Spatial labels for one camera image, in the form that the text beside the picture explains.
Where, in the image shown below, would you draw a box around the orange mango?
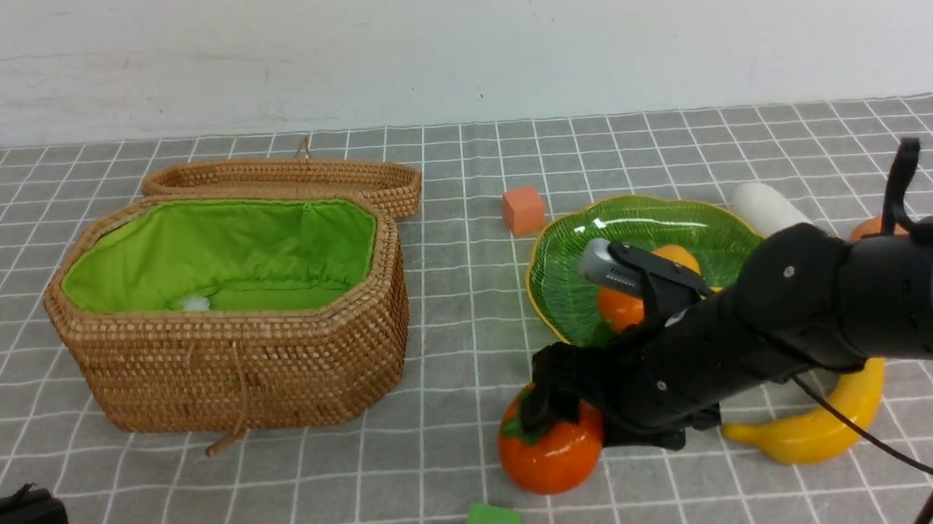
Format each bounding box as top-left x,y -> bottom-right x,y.
596,244 -> 701,334

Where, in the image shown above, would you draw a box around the green leaf-shaped glass plate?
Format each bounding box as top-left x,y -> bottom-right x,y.
525,195 -> 764,345

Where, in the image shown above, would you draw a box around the orange foam cube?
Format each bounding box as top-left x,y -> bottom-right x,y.
501,185 -> 547,237

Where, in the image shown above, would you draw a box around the white radish green leaves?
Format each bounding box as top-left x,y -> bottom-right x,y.
729,182 -> 813,239

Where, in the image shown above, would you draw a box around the woven rattan basket lid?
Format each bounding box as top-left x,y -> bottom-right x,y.
141,137 -> 424,219

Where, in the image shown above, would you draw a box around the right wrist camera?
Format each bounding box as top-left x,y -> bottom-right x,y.
577,239 -> 716,322

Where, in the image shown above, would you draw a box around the yellow banana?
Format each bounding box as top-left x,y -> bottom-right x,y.
721,357 -> 885,465

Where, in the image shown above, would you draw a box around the brown potato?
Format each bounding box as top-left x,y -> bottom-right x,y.
849,215 -> 908,243

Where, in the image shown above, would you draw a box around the orange persimmon green leaf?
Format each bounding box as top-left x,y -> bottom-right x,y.
498,382 -> 604,495

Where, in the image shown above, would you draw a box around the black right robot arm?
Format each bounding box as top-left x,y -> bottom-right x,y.
517,137 -> 933,451

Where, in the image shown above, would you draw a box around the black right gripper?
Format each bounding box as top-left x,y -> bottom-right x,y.
519,294 -> 766,451

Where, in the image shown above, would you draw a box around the woven rattan basket green lining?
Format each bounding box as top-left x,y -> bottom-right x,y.
39,181 -> 417,444

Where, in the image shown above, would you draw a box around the grey checked tablecloth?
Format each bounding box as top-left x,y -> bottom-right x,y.
0,95 -> 933,524

